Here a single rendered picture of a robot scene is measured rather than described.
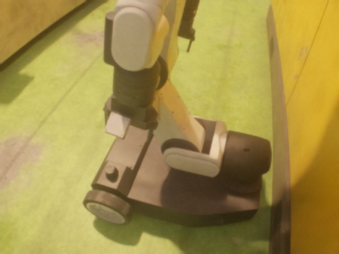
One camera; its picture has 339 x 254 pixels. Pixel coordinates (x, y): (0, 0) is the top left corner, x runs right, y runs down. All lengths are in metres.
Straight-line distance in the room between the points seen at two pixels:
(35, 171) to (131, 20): 1.09
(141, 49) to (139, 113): 0.18
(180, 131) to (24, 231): 0.80
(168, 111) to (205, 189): 0.35
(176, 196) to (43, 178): 0.67
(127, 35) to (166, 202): 0.67
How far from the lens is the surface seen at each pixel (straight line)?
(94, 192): 0.94
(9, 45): 2.20
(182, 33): 0.88
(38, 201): 1.24
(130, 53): 0.39
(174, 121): 0.79
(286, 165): 1.11
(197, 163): 0.84
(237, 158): 0.86
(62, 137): 1.42
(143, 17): 0.36
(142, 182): 0.96
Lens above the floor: 1.00
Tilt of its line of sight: 47 degrees down
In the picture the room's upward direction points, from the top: 1 degrees clockwise
